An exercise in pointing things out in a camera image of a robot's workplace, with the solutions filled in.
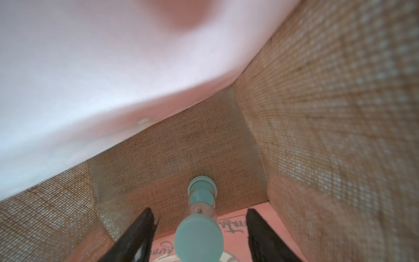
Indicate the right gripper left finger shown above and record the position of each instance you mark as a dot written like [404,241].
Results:
[136,242]

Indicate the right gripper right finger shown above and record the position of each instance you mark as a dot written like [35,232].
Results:
[264,243]

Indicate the large green hourglass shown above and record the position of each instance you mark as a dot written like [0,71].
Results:
[198,238]

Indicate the red canvas jute bag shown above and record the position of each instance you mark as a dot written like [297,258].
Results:
[307,111]

